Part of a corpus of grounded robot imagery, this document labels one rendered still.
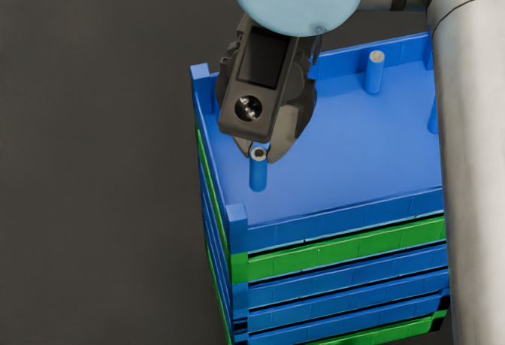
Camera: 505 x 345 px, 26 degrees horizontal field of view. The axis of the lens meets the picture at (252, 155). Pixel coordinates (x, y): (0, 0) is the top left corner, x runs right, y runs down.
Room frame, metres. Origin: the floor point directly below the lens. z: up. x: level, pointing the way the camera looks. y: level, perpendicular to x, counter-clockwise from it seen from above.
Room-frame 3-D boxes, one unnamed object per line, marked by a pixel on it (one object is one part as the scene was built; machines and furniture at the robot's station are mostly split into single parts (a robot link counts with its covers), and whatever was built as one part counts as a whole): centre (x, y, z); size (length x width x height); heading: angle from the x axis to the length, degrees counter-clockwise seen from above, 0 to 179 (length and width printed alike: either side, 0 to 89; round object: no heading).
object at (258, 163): (0.54, -0.01, 0.52); 0.02 x 0.02 x 0.06
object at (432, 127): (0.66, -0.21, 0.44); 0.02 x 0.02 x 0.06
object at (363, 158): (0.64, -0.10, 0.44); 0.30 x 0.20 x 0.08; 103
